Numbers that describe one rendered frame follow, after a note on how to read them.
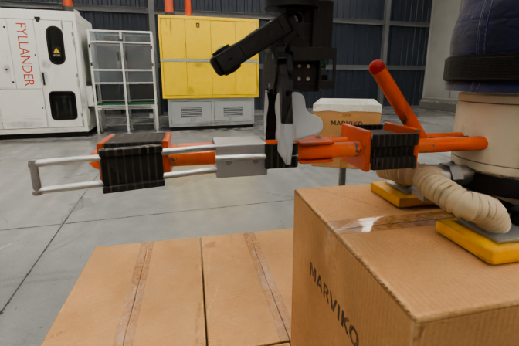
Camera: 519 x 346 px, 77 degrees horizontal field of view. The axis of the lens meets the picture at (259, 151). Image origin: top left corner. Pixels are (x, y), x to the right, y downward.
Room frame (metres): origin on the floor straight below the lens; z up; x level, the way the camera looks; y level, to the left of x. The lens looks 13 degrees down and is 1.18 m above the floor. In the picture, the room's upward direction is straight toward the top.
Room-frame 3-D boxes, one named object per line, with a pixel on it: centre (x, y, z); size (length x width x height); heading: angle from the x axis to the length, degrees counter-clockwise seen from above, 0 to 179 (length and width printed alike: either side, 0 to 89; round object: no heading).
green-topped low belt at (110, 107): (7.34, 2.92, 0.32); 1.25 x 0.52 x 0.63; 106
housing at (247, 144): (0.45, 0.03, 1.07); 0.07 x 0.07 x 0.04; 12
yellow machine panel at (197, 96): (8.02, 1.19, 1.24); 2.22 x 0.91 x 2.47; 106
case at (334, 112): (2.28, -0.60, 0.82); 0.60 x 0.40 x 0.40; 165
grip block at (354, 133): (0.49, -0.18, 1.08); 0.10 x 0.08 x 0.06; 12
